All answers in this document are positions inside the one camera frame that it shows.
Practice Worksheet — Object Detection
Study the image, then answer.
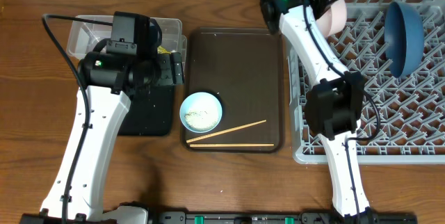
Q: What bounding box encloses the yellow snack wrapper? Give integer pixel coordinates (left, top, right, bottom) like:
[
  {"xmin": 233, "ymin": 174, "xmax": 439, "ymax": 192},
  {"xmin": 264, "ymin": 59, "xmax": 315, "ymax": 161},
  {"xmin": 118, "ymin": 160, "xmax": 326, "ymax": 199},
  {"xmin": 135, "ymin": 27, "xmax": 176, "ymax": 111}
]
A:
[{"xmin": 157, "ymin": 46, "xmax": 170, "ymax": 54}]

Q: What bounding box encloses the pink bowl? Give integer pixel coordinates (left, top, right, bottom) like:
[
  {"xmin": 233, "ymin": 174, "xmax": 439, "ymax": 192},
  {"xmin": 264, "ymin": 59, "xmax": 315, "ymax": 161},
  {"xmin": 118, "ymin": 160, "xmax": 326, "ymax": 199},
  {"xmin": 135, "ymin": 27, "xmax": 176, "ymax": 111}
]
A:
[{"xmin": 316, "ymin": 0, "xmax": 347, "ymax": 38}]

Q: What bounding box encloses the light blue bowl with rice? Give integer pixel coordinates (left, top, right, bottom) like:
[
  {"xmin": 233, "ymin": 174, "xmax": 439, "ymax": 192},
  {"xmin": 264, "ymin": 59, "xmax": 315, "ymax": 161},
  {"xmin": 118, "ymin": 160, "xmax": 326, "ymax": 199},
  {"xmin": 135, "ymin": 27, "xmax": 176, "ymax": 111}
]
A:
[{"xmin": 179, "ymin": 92, "xmax": 223, "ymax": 134}]

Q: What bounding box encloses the dark blue plate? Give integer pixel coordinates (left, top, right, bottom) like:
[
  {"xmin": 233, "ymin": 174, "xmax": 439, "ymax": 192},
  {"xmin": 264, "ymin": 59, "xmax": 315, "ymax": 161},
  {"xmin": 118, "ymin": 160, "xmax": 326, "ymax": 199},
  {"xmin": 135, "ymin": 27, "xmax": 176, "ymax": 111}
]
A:
[{"xmin": 384, "ymin": 1, "xmax": 424, "ymax": 78}]

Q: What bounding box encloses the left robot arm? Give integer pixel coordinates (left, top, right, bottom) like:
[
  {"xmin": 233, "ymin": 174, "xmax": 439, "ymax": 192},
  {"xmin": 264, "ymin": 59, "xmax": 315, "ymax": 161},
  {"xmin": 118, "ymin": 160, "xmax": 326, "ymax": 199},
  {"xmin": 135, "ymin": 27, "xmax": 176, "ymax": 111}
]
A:
[{"xmin": 20, "ymin": 51, "xmax": 184, "ymax": 223}]

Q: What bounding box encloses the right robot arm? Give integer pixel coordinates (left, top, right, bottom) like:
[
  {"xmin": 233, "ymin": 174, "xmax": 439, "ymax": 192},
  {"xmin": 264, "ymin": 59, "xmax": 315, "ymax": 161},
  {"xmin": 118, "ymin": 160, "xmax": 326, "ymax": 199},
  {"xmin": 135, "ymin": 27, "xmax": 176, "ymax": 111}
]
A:
[{"xmin": 260, "ymin": 0, "xmax": 371, "ymax": 222}]

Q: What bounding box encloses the grey dishwasher rack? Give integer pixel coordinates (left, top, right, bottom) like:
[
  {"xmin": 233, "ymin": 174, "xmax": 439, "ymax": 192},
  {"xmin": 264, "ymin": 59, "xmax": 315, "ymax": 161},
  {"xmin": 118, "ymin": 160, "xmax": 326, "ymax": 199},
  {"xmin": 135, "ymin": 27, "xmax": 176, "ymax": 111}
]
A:
[{"xmin": 284, "ymin": 0, "xmax": 445, "ymax": 165}]

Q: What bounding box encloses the black tray bin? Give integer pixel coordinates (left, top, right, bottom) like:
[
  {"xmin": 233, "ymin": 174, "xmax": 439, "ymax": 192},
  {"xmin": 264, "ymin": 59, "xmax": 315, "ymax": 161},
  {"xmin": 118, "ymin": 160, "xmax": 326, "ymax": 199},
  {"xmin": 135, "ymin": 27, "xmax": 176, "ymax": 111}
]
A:
[{"xmin": 118, "ymin": 86, "xmax": 175, "ymax": 136}]

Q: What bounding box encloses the brown serving tray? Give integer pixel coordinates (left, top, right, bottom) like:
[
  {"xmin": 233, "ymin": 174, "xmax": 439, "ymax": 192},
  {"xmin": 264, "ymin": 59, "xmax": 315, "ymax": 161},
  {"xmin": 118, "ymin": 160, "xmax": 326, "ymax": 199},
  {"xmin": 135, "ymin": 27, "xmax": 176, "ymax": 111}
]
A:
[{"xmin": 181, "ymin": 28, "xmax": 284, "ymax": 154}]

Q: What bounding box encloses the clear plastic bin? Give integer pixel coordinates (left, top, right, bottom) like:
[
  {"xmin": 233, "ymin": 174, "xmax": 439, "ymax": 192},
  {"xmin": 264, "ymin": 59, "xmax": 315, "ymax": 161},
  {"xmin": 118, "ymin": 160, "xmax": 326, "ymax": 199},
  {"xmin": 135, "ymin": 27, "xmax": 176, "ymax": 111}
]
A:
[{"xmin": 65, "ymin": 15, "xmax": 184, "ymax": 79}]

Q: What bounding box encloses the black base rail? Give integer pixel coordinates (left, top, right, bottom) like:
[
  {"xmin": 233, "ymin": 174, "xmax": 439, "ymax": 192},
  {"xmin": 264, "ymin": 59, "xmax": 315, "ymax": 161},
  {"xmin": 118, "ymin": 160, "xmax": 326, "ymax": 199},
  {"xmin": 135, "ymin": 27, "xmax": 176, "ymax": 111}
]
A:
[{"xmin": 19, "ymin": 210, "xmax": 418, "ymax": 224}]

